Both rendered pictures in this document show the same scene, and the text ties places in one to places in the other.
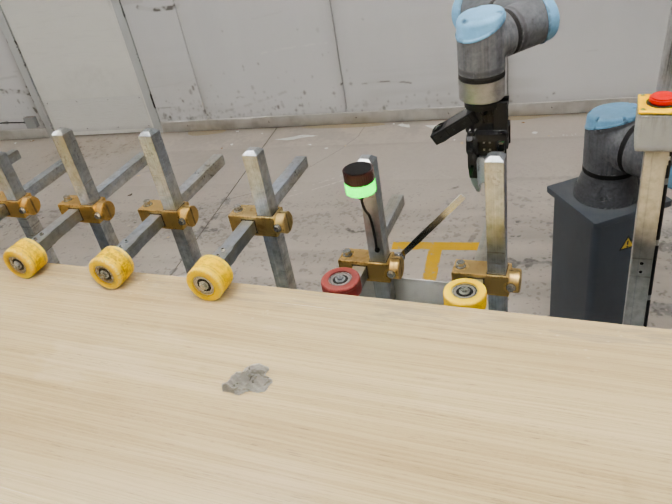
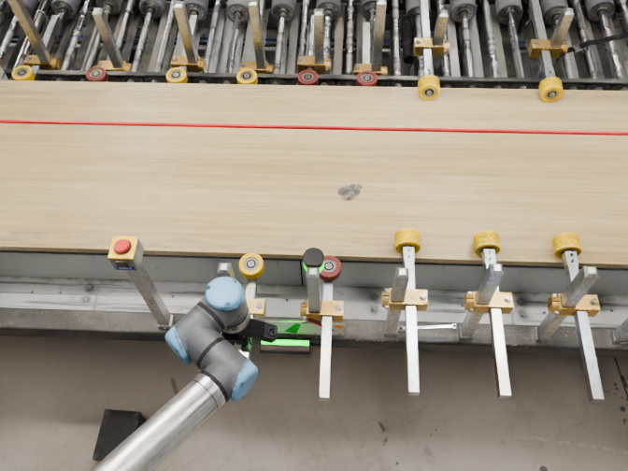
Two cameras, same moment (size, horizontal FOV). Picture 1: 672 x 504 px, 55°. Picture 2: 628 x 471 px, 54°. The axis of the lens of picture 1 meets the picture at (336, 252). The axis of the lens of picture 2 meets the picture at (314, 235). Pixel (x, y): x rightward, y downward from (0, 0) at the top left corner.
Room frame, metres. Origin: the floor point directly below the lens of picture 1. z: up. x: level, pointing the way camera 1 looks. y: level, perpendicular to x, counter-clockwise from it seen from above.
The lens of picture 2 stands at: (1.89, -0.38, 2.65)
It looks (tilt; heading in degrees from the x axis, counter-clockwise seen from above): 59 degrees down; 159
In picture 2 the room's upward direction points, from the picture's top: 3 degrees counter-clockwise
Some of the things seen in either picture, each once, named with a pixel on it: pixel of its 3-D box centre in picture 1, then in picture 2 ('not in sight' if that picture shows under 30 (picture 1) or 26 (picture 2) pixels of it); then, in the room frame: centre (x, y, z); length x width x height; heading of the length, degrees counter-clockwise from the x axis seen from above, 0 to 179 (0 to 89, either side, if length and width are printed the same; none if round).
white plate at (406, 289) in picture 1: (401, 294); (306, 328); (1.15, -0.13, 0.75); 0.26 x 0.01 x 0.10; 64
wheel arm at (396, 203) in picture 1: (372, 249); (326, 330); (1.22, -0.08, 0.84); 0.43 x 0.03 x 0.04; 154
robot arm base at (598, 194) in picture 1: (608, 178); not in sight; (1.63, -0.84, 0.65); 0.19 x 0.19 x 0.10
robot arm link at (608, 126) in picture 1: (614, 137); not in sight; (1.62, -0.85, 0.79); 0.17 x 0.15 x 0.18; 25
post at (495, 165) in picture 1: (497, 261); (235, 302); (1.03, -0.32, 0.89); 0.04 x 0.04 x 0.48; 64
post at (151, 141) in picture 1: (179, 221); (478, 305); (1.36, 0.36, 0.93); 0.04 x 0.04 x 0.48; 64
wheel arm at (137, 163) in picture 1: (90, 201); (580, 316); (1.52, 0.60, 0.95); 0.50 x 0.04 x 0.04; 154
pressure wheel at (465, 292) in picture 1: (465, 311); (252, 271); (0.93, -0.22, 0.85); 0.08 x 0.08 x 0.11
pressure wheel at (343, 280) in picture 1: (343, 298); (328, 273); (1.04, 0.00, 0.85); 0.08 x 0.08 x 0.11
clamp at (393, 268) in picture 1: (371, 266); (321, 309); (1.15, -0.07, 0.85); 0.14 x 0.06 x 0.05; 64
